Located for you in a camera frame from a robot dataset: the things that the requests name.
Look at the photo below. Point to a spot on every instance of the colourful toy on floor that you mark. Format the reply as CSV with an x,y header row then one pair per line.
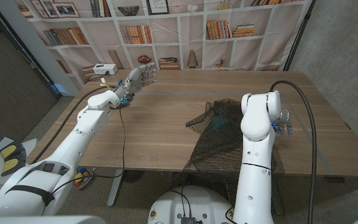
x,y
82,179

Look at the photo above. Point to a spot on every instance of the white table leg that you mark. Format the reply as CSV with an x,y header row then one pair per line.
x,y
115,188

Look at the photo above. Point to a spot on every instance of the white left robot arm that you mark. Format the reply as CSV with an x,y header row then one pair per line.
x,y
73,146

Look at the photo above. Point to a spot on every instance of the white power strip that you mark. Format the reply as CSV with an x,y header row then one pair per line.
x,y
105,68

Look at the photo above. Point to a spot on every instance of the printed bookshelf backdrop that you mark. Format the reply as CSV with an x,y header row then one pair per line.
x,y
179,43

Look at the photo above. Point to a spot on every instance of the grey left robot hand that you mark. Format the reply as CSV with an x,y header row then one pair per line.
x,y
132,82

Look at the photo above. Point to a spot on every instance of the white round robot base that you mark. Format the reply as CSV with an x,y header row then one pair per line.
x,y
193,203

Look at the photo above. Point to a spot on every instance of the black backdrop stand pole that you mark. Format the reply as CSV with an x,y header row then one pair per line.
x,y
297,40

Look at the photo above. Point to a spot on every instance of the black and yellow foot pedal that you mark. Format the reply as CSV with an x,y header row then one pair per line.
x,y
12,158

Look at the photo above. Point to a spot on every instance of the black mesh netting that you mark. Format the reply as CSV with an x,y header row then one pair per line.
x,y
219,149

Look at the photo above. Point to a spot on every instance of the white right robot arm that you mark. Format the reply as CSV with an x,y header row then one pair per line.
x,y
255,155

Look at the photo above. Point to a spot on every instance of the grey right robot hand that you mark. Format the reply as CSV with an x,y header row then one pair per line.
x,y
284,124

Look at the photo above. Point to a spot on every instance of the white robot torso edge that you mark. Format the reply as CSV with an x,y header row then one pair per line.
x,y
42,220

